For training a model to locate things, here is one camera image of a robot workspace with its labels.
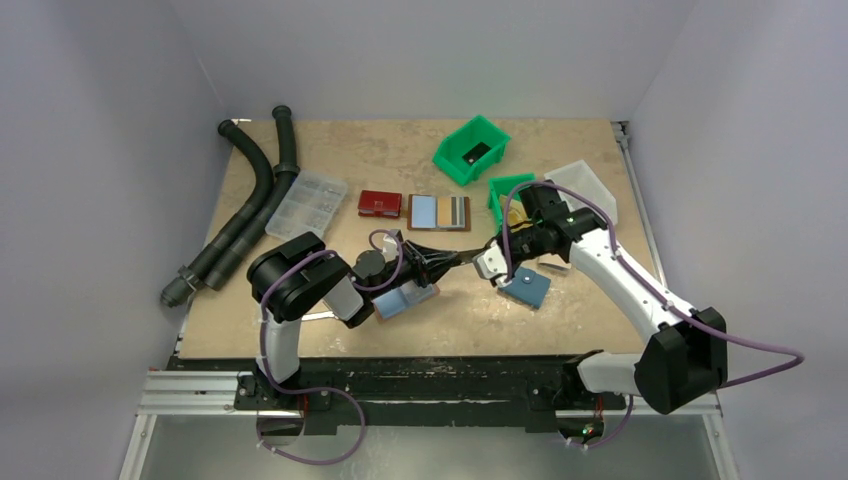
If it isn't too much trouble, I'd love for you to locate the pink leather card holder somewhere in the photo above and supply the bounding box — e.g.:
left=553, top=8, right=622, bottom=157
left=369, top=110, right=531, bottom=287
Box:
left=373, top=281, right=440, bottom=323

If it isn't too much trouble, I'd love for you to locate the black VIP card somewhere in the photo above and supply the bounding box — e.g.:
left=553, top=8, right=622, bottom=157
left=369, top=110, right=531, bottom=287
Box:
left=462, top=142, right=491, bottom=166

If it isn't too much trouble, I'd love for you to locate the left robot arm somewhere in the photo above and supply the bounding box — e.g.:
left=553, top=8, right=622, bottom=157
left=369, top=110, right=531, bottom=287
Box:
left=247, top=229, right=475, bottom=389

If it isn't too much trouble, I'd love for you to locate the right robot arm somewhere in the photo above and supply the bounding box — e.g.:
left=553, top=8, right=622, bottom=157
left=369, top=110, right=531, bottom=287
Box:
left=497, top=181, right=728, bottom=414

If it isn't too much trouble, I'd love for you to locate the cream leather card holder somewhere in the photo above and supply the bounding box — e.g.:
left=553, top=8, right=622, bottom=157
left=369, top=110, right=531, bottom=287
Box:
left=537, top=261, right=571, bottom=274

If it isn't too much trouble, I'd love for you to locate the blue leather card holder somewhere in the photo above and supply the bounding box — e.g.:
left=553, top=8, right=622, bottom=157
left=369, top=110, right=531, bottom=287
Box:
left=498, top=267, right=551, bottom=310

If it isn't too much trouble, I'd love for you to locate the brown open card holder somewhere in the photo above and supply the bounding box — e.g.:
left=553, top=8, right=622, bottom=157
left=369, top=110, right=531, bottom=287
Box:
left=407, top=194, right=471, bottom=232

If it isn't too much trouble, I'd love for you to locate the yellow striped card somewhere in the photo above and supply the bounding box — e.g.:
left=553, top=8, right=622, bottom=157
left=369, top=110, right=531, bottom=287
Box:
left=435, top=196, right=468, bottom=230

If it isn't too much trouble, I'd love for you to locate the red leather card holder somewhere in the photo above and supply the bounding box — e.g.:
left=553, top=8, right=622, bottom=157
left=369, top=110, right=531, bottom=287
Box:
left=357, top=190, right=403, bottom=218

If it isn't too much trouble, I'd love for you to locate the small green plastic bin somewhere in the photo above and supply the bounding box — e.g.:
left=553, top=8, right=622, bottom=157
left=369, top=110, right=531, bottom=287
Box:
left=487, top=173, right=536, bottom=233

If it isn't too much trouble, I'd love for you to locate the clear white plastic bin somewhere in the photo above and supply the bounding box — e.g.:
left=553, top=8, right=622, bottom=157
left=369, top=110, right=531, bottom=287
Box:
left=543, top=160, right=618, bottom=225

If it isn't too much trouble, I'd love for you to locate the large green plastic bin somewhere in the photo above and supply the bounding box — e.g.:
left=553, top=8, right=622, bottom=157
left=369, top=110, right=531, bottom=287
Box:
left=432, top=115, right=511, bottom=186

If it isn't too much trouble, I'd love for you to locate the clear plastic organizer box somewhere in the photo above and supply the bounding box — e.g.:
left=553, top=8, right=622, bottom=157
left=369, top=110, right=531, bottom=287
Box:
left=265, top=170, right=348, bottom=242

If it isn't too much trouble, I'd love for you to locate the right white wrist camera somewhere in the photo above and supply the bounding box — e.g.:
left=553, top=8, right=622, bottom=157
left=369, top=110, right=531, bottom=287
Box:
left=472, top=241, right=511, bottom=288

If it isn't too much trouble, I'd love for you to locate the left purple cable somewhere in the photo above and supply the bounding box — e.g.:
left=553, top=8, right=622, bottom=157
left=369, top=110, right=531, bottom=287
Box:
left=254, top=228, right=405, bottom=467

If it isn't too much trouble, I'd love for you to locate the purple cable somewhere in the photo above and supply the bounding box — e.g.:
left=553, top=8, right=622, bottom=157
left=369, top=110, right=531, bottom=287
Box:
left=500, top=182, right=806, bottom=452
left=254, top=228, right=405, bottom=467

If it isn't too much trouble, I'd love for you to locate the right black corrugated hose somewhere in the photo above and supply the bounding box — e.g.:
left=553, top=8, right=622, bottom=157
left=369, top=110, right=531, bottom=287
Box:
left=203, top=105, right=301, bottom=291

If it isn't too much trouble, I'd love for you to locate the black corrugated hose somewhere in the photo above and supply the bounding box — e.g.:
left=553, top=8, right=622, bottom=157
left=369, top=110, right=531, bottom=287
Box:
left=159, top=119, right=275, bottom=309
left=203, top=105, right=301, bottom=291

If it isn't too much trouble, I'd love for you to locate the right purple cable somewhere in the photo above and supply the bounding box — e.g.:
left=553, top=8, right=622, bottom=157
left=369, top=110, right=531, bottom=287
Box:
left=500, top=182, right=806, bottom=452

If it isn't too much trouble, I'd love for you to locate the left black corrugated hose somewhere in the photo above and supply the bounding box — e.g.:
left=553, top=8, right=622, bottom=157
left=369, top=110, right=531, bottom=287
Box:
left=159, top=119, right=275, bottom=309

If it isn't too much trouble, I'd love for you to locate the aluminium frame rail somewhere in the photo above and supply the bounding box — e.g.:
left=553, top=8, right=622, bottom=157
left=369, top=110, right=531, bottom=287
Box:
left=119, top=371, right=255, bottom=479

